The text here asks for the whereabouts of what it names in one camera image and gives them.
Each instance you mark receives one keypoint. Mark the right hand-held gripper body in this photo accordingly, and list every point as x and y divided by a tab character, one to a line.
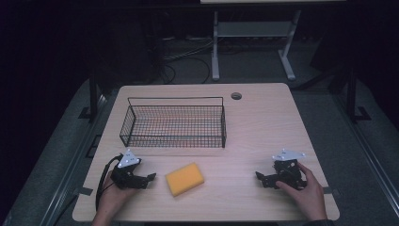
287	171

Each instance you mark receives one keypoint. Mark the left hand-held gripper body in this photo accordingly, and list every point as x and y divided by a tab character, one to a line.
124	176

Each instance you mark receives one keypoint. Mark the person's left hand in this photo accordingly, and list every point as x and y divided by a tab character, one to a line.
113	196

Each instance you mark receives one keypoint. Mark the person's right hand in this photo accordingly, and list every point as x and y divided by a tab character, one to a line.
306	194

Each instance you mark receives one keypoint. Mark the yellow sponge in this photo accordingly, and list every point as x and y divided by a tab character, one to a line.
184	179

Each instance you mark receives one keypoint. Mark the grey tape strip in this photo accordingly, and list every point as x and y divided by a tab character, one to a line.
327	190
84	190

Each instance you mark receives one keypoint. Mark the white metal stand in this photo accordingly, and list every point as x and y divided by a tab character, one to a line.
254	29

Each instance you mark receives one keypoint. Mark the black metal frame post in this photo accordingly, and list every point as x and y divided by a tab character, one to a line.
93	97
353	97

